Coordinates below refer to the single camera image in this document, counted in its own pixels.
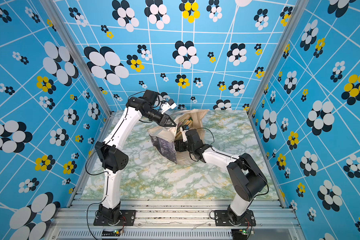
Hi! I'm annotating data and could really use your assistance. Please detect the beige canvas tote bag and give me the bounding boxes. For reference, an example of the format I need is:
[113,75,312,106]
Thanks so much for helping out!
[148,110,208,166]

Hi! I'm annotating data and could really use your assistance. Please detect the green folding fan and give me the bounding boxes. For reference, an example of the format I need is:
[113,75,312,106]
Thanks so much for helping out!
[177,118,193,132]

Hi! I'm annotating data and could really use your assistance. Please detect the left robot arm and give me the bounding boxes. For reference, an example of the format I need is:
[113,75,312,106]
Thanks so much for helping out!
[94,90,177,226]

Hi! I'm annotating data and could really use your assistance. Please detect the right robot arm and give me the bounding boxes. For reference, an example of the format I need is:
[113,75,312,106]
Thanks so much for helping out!
[175,129,269,226]

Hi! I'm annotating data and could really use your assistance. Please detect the right circuit board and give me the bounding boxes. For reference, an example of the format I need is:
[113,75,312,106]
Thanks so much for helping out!
[231,229,248,240]

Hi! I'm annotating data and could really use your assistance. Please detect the circuit board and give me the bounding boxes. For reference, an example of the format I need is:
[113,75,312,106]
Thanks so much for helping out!
[101,229,122,238]
[231,229,248,240]

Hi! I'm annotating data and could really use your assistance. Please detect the left circuit board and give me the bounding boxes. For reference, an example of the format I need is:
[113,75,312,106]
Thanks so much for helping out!
[101,229,122,238]

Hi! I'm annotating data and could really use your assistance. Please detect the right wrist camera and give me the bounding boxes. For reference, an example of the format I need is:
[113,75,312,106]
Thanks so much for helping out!
[180,125,190,142]

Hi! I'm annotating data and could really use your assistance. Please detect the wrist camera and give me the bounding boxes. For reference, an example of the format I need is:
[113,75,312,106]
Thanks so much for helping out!
[161,99,177,114]
[180,125,190,142]

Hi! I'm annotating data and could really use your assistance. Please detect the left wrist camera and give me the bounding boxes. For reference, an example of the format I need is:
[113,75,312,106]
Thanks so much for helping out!
[161,99,177,114]

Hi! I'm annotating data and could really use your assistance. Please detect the aluminium frame rail base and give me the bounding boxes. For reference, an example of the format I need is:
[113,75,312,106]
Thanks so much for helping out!
[45,200,305,240]

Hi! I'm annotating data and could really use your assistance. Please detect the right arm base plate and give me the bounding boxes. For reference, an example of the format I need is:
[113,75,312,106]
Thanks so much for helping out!
[211,210,257,227]

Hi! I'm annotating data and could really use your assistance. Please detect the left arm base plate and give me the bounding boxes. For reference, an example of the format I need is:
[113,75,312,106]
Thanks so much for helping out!
[94,210,137,227]

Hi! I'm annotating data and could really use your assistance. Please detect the left aluminium corner post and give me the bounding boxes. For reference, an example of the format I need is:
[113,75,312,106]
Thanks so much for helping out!
[40,0,112,117]

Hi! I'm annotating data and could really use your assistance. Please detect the aluminium corner post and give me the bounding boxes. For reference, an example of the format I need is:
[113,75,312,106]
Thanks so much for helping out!
[248,0,309,117]
[40,0,112,117]

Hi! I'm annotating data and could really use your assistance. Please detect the right aluminium corner post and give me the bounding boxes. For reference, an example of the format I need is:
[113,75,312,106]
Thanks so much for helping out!
[248,0,309,117]

